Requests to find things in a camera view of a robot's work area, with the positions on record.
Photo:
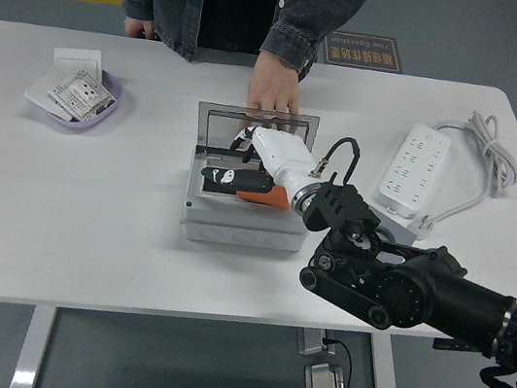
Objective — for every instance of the metal floor socket box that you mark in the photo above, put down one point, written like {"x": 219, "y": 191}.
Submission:
{"x": 324, "y": 384}

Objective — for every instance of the person's right hand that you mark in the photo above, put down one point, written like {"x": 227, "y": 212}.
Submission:
{"x": 139, "y": 27}

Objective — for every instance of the brown floor sign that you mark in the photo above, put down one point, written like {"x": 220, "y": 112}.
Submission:
{"x": 367, "y": 51}

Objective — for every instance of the metal bracket under table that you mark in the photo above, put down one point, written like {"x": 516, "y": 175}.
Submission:
{"x": 311, "y": 342}

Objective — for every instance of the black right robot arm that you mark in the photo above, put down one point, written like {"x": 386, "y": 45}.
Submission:
{"x": 420, "y": 293}

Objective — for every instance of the grey electrical box with lid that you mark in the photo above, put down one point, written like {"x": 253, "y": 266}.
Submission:
{"x": 243, "y": 231}

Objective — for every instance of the plain white card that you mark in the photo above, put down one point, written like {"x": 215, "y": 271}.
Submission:
{"x": 38, "y": 92}

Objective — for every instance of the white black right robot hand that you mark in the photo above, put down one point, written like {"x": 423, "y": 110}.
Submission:
{"x": 282, "y": 153}

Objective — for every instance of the white wall switch plate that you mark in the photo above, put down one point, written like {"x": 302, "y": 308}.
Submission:
{"x": 78, "y": 59}

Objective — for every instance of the orange cylinder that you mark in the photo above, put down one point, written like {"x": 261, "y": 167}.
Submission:
{"x": 267, "y": 199}

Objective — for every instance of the person's left hand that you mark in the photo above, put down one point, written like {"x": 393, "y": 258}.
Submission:
{"x": 273, "y": 85}

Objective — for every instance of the person's left forearm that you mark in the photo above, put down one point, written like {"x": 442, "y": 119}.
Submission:
{"x": 310, "y": 20}

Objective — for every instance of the white power strip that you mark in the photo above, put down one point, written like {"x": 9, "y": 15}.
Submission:
{"x": 412, "y": 169}

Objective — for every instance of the printed socket package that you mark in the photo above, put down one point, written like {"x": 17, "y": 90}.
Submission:
{"x": 82, "y": 94}

